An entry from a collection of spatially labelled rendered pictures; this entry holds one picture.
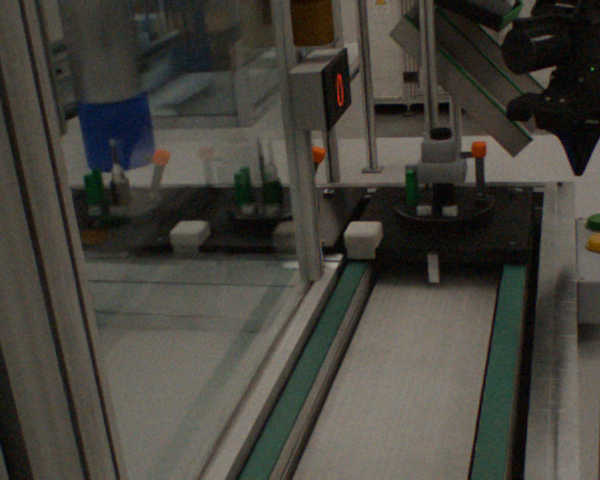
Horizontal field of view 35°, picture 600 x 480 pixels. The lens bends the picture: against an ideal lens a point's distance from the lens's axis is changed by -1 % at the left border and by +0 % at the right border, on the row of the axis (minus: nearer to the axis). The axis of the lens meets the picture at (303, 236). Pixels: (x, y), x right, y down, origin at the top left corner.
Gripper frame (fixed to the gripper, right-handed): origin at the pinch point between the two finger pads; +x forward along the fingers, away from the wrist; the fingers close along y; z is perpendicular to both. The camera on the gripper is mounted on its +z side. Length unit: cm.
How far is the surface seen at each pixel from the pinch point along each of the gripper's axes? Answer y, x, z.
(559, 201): -7.6, 11.5, -8.9
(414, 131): -248, 107, -290
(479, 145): -11.8, -0.8, 5.5
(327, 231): -27.6, 9.5, 20.4
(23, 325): 36, -29, 100
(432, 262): -10.8, 11.1, 19.0
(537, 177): -29, 21, -40
